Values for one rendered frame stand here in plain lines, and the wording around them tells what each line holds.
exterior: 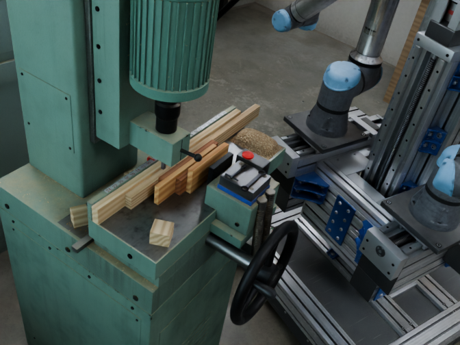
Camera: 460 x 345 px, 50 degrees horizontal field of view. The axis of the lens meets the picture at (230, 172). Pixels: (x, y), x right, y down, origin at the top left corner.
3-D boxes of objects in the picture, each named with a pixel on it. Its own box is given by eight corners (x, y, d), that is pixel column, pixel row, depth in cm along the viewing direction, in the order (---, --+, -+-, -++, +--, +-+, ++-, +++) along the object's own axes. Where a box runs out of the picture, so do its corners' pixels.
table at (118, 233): (187, 304, 108) (189, 287, 104) (87, 236, 119) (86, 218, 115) (309, 176, 150) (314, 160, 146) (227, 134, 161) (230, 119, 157)
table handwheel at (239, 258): (314, 222, 132) (267, 315, 136) (252, 188, 140) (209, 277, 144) (283, 230, 106) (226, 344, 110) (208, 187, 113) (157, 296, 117)
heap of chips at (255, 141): (267, 161, 143) (270, 150, 140) (228, 140, 148) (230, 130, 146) (283, 147, 149) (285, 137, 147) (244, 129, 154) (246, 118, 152)
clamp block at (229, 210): (245, 237, 122) (250, 211, 116) (201, 211, 127) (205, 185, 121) (274, 207, 132) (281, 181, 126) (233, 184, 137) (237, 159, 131)
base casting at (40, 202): (150, 317, 119) (151, 294, 113) (-4, 206, 140) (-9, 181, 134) (248, 220, 150) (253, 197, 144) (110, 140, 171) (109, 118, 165)
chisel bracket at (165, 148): (170, 172, 119) (172, 144, 114) (127, 148, 124) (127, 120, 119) (189, 159, 124) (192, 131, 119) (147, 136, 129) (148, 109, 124)
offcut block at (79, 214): (74, 228, 126) (72, 215, 123) (70, 219, 128) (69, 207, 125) (90, 224, 127) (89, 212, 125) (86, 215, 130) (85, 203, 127)
